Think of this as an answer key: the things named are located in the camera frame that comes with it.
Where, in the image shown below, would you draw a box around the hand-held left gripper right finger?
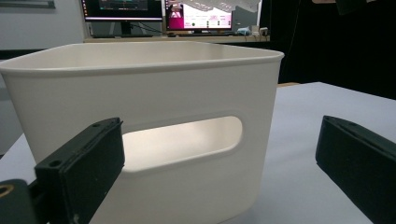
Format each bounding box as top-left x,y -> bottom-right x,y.
315,115 -> 396,224

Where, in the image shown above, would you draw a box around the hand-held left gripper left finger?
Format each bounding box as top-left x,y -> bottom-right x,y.
34,117 -> 126,224

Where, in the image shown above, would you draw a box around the white plastic basket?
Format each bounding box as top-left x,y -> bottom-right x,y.
0,41 -> 285,224

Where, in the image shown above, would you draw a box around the black curtain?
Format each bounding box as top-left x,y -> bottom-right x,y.
269,0 -> 396,101

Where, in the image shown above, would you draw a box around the white power adapter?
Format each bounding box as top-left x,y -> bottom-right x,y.
251,26 -> 270,37

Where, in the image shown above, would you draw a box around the dark screen monitor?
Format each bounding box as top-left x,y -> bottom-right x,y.
80,0 -> 164,35

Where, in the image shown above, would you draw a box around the wooden desk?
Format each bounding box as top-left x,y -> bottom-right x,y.
83,35 -> 271,44

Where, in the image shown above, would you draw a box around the black keyboard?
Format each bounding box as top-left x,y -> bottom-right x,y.
167,31 -> 235,38

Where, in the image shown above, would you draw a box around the pink white screen monitor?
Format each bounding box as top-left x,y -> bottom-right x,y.
163,0 -> 234,33

